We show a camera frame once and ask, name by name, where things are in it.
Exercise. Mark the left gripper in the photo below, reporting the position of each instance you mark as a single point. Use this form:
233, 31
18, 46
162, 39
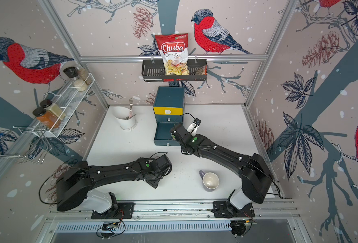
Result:
155, 182

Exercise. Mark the teal bottom drawer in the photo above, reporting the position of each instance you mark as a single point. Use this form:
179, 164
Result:
163, 136

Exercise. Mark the yellow top drawer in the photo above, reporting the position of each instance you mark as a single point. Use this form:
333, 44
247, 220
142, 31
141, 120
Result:
168, 110

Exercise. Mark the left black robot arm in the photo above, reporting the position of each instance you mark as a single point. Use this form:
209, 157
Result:
74, 185

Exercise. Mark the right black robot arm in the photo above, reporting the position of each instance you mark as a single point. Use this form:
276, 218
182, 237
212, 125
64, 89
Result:
256, 177

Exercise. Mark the teal drawer cabinet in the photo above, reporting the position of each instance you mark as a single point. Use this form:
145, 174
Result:
170, 97

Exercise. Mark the purple mug white inside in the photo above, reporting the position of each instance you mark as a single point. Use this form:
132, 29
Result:
210, 180

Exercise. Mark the white utensil cup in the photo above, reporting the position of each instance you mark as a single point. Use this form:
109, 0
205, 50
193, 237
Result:
124, 117

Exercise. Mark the metal fork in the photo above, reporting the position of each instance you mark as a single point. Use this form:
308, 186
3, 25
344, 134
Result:
130, 107

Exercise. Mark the Chuba cassava chips bag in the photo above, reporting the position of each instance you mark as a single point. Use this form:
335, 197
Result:
174, 52

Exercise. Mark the orange spice jar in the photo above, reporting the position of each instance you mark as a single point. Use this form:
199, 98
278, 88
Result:
47, 118

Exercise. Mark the brown spice jar rear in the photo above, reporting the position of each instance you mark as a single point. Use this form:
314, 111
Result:
84, 74

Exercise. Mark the yellow spice jar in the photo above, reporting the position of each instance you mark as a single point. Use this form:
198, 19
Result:
53, 108

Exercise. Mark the white spice jar black lid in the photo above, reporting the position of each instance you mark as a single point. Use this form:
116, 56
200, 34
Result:
78, 83

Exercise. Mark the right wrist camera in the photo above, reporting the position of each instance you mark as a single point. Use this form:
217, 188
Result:
192, 129

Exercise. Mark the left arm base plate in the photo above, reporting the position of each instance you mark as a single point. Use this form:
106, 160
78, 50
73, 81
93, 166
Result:
123, 210

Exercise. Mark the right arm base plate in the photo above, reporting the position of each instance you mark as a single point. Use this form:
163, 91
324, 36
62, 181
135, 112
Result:
223, 209

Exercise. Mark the black wire wall basket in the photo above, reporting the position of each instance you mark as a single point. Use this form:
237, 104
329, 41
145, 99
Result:
158, 71

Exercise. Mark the white wire spice rack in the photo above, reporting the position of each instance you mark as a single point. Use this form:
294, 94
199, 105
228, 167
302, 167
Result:
68, 99

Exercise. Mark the chrome wire rack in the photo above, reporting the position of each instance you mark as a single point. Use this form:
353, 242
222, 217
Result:
22, 145

